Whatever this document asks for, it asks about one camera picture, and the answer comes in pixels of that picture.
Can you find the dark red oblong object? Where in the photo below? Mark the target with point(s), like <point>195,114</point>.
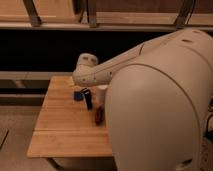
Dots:
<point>99,115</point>

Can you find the wooden table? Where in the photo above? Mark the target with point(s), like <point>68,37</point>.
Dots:
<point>65,127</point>

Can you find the blue eraser block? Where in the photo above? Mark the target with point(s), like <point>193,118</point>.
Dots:
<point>78,96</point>

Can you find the wooden wall shelf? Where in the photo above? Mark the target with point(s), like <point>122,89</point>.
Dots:
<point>125,15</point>

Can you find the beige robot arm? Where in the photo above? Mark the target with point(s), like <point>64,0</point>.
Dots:
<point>156,101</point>

